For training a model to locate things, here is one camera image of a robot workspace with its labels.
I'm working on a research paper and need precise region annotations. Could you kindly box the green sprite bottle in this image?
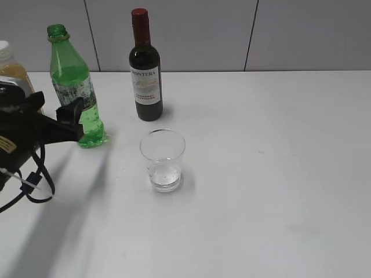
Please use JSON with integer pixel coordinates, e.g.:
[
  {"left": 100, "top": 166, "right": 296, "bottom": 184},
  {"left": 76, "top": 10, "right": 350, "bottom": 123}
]
[{"left": 47, "top": 24, "right": 108, "bottom": 148}]

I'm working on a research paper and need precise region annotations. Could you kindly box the black cable with zip tie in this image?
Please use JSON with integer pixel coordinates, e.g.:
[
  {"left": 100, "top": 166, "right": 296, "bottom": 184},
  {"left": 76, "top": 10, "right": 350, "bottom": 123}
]
[{"left": 0, "top": 143, "right": 56, "bottom": 214}]

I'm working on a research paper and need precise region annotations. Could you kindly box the orange juice bottle white cap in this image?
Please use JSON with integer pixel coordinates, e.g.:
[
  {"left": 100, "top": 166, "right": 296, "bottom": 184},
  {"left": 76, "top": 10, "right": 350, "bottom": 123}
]
[{"left": 1, "top": 41, "right": 35, "bottom": 97}]

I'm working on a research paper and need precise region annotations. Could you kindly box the dark red wine bottle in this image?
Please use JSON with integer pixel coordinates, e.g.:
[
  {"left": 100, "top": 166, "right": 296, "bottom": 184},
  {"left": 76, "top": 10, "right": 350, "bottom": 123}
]
[{"left": 129, "top": 8, "right": 163, "bottom": 122}]

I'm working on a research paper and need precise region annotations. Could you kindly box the transparent glass cup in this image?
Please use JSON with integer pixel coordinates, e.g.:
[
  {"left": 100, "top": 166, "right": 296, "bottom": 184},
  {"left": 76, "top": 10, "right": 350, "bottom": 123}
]
[{"left": 139, "top": 129, "right": 186, "bottom": 193}]

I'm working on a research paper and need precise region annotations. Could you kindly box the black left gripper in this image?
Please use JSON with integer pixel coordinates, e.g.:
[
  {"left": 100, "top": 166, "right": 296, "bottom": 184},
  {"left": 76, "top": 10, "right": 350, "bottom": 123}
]
[{"left": 1, "top": 76, "right": 84, "bottom": 174}]

